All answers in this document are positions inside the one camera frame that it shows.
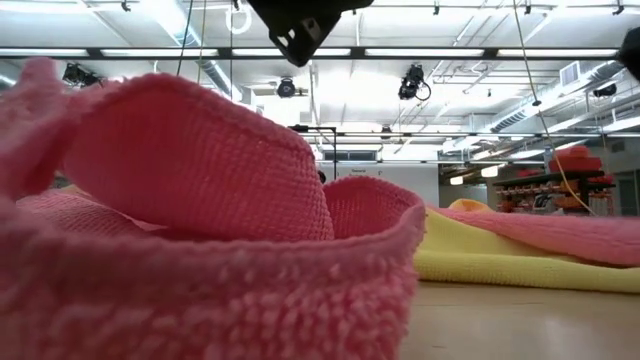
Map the grey door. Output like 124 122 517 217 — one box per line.
617 172 640 217

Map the white vent grille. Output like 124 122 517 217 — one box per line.
559 60 582 87

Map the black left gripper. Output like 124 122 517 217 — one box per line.
247 0 374 68

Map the hanging yellow cable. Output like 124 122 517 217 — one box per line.
512 0 599 216

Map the silver air duct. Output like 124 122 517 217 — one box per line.
149 0 251 101

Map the yellow microfiber towel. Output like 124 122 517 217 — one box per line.
413 207 640 295

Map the red storage bin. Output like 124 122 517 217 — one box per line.
548 144 604 174

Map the orange microfiber towel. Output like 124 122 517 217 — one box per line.
448 198 496 214

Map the black storage shelf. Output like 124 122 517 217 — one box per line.
492 144 617 217

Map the black overhead light bar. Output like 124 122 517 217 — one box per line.
0 46 640 61

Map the white hanging ring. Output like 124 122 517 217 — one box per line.
224 3 254 36

